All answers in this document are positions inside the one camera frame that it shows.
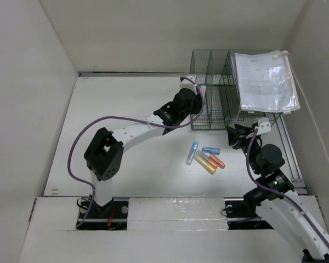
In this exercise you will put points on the light blue highlighter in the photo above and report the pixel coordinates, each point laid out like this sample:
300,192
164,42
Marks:
192,152

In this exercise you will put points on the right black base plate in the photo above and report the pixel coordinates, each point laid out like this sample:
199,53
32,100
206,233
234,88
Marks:
239,216

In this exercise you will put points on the green wire mesh organizer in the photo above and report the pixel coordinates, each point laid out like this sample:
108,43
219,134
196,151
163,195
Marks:
213,69

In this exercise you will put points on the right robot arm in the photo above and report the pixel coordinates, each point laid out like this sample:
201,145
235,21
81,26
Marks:
274,199

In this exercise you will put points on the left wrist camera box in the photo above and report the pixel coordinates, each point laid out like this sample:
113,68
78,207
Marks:
189,82

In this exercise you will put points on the yellow highlighter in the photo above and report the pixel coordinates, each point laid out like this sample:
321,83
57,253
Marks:
205,162

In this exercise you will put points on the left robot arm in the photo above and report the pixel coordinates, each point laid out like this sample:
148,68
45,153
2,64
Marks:
104,153

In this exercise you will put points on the white foam front board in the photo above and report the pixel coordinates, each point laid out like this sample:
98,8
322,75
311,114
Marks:
176,214

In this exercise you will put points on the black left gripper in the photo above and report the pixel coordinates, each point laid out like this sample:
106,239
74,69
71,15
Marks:
198,103

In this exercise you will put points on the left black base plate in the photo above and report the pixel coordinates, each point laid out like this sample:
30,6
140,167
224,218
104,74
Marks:
111,217

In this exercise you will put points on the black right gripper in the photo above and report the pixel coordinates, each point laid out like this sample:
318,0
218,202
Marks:
240,133

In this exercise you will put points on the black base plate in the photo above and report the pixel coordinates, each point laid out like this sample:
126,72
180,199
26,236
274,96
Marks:
239,216
111,217

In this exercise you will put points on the dark blue highlighter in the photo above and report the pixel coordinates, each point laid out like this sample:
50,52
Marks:
210,150

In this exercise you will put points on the orange highlighter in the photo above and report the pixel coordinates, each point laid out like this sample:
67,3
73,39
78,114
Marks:
217,161

